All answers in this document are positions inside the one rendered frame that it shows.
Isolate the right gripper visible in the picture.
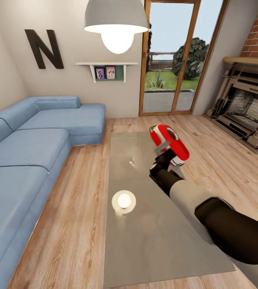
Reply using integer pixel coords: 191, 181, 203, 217
155, 148, 177, 164

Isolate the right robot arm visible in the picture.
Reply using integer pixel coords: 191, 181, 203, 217
149, 141, 258, 288

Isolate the radio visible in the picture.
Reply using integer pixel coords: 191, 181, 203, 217
149, 124, 190, 166

